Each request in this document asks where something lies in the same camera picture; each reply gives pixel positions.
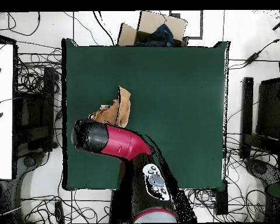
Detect black rectangular block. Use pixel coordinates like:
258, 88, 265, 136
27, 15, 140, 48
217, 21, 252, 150
215, 190, 229, 215

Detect black upright bar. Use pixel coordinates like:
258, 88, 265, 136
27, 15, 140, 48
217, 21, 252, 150
240, 76, 254, 159

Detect black bulky floor device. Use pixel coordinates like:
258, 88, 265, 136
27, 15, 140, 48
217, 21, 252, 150
244, 158, 280, 187

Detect black flat panel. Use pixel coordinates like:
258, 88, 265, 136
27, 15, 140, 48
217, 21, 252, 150
255, 78, 280, 141

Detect dark blue jeans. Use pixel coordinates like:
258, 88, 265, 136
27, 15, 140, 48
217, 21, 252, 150
134, 23, 176, 47

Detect black power strip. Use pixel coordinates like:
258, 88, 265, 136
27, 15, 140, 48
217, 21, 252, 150
54, 201, 65, 223

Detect tan terry towel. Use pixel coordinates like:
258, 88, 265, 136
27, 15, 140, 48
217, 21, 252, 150
88, 85, 132, 128

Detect black power adapter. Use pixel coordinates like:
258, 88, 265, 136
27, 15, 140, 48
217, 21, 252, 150
244, 52, 262, 66

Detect small black round device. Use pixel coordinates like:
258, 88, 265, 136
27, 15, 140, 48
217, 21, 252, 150
23, 155, 37, 168

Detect white desk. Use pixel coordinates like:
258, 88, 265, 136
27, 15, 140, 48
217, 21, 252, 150
0, 43, 15, 180

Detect dark green tablecloth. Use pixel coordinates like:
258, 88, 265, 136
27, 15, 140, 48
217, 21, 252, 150
61, 38, 229, 191

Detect brown cardboard box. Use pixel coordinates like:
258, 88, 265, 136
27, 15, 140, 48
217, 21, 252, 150
117, 10, 188, 47

